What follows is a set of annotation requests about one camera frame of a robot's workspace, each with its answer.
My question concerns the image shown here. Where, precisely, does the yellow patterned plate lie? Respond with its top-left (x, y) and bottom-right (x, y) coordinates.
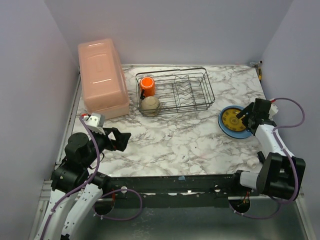
top-left (221, 107), bottom-right (246, 132)

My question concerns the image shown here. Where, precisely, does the black wire dish rack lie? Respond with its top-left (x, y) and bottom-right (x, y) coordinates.
top-left (135, 67), bottom-right (215, 117)

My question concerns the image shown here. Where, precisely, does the yellow tool at corner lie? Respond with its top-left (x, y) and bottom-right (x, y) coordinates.
top-left (258, 67), bottom-right (262, 82)

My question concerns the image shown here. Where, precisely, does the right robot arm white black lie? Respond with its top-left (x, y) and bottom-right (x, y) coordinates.
top-left (236, 98), bottom-right (306, 205)

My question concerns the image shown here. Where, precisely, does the blue plate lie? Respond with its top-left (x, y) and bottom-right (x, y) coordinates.
top-left (218, 105), bottom-right (252, 140)

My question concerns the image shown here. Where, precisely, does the white ceramic bowl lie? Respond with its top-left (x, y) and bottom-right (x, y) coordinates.
top-left (140, 96), bottom-right (161, 117)

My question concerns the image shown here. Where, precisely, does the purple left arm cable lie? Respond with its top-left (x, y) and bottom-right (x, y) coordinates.
top-left (37, 116), bottom-right (143, 240)

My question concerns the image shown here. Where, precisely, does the black metal connector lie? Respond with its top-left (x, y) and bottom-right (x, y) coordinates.
top-left (257, 151), bottom-right (266, 164)

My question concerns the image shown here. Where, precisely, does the orange mug black handle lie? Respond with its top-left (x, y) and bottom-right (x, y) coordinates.
top-left (139, 77), bottom-right (156, 99)

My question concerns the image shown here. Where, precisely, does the white plastic fitting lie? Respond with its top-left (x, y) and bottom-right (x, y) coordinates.
top-left (246, 157), bottom-right (260, 169)

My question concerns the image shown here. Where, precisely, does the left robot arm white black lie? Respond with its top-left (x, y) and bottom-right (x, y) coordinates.
top-left (34, 127), bottom-right (131, 240)

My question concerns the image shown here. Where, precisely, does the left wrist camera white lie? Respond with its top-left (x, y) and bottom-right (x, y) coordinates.
top-left (81, 112), bottom-right (105, 135)

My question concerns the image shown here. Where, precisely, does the pink plastic storage box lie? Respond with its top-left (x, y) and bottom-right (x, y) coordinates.
top-left (78, 38), bottom-right (130, 119)

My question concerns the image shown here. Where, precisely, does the black mounting rail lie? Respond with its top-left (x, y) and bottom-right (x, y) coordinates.
top-left (81, 172), bottom-right (261, 209)

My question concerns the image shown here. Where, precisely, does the aluminium frame rail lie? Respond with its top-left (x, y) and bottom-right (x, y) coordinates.
top-left (39, 180), bottom-right (52, 201)

